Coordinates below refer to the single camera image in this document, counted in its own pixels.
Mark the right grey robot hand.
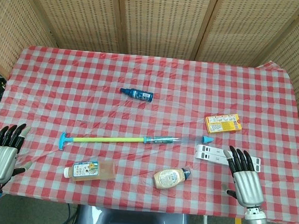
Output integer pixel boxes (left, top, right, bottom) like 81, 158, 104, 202
218, 145, 269, 209

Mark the amber tea drink bottle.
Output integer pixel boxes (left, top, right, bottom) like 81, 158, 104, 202
62, 157, 117, 187

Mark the white folding stand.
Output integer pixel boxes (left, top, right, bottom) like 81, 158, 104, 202
194, 144, 262, 172

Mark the red white checkered tablecloth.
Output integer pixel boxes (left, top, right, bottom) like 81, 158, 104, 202
0, 37, 299, 224

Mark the dark blue spray bottle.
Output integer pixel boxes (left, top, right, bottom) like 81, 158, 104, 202
119, 87, 154, 103

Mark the yellow-green rod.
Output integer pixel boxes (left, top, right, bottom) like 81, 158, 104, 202
57, 123, 214, 164

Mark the grey robot torso base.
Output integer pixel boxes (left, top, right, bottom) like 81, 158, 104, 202
76, 204, 191, 224

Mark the beige salad dressing bottle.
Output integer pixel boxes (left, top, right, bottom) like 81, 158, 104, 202
152, 164, 193, 192

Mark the yellow orange cardboard box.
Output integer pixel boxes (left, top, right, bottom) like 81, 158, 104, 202
203, 111, 244, 137

